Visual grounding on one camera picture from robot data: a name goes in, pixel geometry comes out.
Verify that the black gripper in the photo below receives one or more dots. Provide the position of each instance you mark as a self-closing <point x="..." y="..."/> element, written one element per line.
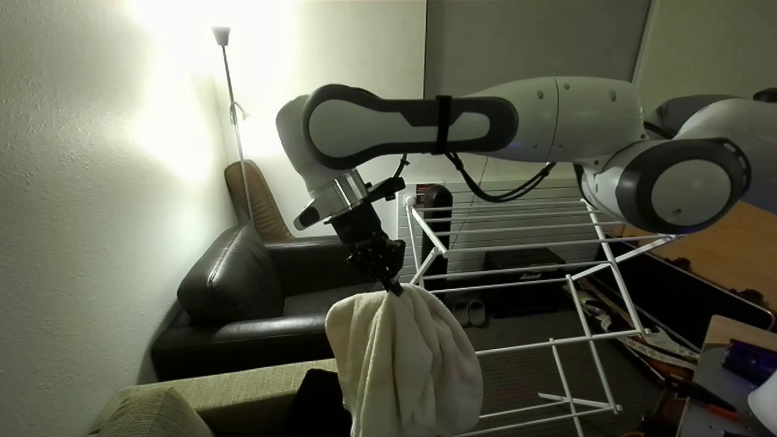
<point x="364" y="234"/>

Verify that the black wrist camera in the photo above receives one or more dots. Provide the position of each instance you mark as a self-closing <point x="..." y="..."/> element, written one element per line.
<point x="383" y="191"/>

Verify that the white rounded object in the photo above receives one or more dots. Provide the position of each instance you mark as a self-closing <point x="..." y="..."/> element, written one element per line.
<point x="765" y="405"/>

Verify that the black rectangular case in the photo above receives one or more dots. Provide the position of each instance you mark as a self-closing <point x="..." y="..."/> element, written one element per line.
<point x="525" y="281"/>

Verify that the white floor lamp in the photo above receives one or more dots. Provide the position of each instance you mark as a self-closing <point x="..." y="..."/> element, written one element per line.
<point x="230" y="81"/>

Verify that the orange wooden bed board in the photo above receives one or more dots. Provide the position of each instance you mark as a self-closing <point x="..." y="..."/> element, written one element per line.
<point x="729" y="252"/>

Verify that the olive green fabric couch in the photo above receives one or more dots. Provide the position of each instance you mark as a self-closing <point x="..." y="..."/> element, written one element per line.
<point x="203" y="398"/>

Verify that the black leather armchair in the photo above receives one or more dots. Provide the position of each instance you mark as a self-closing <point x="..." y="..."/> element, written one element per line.
<point x="226" y="283"/>

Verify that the white terry towel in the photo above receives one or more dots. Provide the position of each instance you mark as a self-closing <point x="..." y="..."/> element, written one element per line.
<point x="420" y="365"/>

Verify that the grey shoe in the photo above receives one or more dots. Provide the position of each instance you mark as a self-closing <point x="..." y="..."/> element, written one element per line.
<point x="463" y="314"/>
<point x="478" y="313"/>

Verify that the black rounded object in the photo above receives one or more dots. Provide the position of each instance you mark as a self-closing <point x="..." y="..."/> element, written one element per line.
<point x="434" y="196"/>

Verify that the blue purple item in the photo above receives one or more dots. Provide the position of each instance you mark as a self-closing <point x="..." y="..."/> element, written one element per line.
<point x="753" y="364"/>

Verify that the white papers pile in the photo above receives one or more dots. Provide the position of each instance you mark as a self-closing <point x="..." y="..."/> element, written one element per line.
<point x="658" y="349"/>

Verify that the black flat panel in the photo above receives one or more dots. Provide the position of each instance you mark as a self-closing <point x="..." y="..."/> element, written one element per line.
<point x="695" y="305"/>

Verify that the brown cardboard box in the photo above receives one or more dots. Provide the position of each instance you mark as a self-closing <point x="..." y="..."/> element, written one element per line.
<point x="729" y="330"/>

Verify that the white metal drying rack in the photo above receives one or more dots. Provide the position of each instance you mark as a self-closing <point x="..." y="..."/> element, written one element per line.
<point x="535" y="344"/>

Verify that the wall-mounted dark screen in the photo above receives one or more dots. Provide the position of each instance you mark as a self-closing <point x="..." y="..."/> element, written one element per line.
<point x="525" y="33"/>

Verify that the grey pillow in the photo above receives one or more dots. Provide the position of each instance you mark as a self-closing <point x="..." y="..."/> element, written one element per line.
<point x="676" y="110"/>

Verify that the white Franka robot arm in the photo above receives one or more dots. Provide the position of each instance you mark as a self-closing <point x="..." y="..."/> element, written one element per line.
<point x="567" y="112"/>

